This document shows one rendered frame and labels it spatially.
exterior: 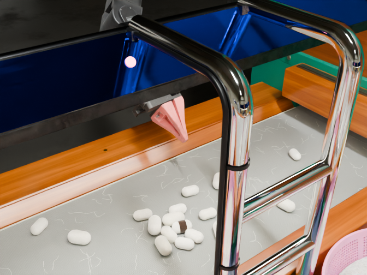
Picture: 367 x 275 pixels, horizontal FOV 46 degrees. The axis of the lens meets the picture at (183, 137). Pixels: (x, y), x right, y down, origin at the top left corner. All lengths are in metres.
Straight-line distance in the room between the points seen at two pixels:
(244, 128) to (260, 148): 0.57
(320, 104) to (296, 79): 0.08
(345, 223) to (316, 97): 0.32
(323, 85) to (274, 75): 0.20
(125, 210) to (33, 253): 0.16
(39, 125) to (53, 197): 0.41
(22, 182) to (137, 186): 0.21
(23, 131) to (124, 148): 0.49
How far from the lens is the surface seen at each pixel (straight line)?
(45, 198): 0.81
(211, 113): 1.00
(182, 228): 0.72
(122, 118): 2.51
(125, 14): 0.83
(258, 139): 0.96
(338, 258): 0.72
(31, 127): 0.41
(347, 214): 0.77
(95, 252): 0.71
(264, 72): 1.15
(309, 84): 0.97
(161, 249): 0.68
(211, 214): 0.74
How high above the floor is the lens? 1.26
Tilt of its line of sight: 33 degrees down
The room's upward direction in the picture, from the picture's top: straight up
